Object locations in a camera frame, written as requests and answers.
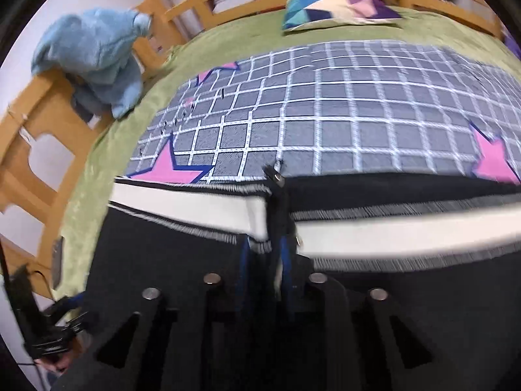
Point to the black pants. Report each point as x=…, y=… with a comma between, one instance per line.
x=407, y=313

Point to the grey checked star blanket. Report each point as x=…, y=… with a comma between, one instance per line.
x=346, y=122

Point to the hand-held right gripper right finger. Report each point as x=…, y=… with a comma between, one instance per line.
x=290, y=269

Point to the blue plush toy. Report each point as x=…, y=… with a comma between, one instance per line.
x=93, y=57

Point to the green bed sheet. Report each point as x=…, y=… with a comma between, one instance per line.
x=122, y=138

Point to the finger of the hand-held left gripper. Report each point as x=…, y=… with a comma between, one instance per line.
x=67, y=305

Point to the colourful geometric pillow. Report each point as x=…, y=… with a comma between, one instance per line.
x=338, y=8

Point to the wooden bed frame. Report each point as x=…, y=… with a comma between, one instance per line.
x=53, y=102

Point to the purple plush toy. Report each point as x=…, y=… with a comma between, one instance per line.
x=513, y=42

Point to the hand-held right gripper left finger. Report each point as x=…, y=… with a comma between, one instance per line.
x=244, y=260

